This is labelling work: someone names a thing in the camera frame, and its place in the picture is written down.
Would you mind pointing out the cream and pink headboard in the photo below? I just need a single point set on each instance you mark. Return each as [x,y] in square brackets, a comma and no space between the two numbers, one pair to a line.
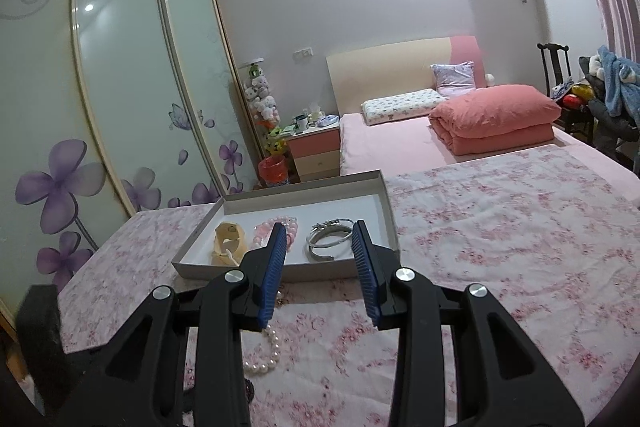
[380,67]

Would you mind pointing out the cream bangle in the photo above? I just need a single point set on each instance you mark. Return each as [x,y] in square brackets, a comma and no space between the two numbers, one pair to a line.
[230,247]

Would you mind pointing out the red and yellow toys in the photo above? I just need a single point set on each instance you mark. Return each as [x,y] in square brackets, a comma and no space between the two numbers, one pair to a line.
[575,96]

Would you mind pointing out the blue garment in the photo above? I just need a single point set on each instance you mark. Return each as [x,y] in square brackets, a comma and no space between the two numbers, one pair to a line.
[617,82]

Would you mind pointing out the tissue box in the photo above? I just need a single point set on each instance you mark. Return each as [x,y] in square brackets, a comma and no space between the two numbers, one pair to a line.
[315,114]

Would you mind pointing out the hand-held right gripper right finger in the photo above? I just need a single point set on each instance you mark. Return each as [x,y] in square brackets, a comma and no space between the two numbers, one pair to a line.
[365,277]

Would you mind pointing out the thin silver bangle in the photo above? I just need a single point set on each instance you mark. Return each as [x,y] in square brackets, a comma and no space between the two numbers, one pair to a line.
[332,224]

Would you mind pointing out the pink and cream nightstand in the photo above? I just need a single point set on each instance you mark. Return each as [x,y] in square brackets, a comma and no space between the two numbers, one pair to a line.
[315,154]

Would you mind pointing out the column of plush toys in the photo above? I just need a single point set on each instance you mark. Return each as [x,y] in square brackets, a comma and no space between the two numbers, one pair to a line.
[260,107]

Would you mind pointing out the white printed pillow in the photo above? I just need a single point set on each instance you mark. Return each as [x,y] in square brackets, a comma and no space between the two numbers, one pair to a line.
[400,107]

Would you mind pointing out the wall socket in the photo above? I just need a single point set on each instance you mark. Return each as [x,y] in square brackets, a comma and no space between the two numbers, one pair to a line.
[303,52]

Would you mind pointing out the folded pink quilt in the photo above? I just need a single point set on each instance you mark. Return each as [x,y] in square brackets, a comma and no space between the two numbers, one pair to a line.
[495,122]

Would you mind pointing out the black wooden chair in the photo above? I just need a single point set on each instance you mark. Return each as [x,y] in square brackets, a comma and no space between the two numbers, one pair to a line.
[555,69]

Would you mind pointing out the grey cardboard tray box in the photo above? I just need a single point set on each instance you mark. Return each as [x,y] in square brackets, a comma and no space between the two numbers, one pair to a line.
[345,202]

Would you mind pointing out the lilac pillow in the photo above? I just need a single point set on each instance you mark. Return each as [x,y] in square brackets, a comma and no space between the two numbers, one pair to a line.
[452,79]

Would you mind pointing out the grey chair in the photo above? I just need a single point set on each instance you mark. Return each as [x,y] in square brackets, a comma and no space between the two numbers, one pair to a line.
[615,132]

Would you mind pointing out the red waste bin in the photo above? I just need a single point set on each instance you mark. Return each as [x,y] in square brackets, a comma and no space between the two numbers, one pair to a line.
[273,172]

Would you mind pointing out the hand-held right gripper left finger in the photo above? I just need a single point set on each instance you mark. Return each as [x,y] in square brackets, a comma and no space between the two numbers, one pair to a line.
[272,277]

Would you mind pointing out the white mug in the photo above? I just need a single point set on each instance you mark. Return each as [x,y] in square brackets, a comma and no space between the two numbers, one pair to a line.
[300,123]

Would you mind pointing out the flower print sliding wardrobe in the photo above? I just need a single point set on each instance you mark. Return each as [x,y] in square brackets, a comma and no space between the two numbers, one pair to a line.
[115,82]

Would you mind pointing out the wide silver cuff bangle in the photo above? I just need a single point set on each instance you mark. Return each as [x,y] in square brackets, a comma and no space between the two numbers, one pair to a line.
[327,249]

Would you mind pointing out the pink bed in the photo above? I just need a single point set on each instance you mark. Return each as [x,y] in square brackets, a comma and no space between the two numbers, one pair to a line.
[385,147]

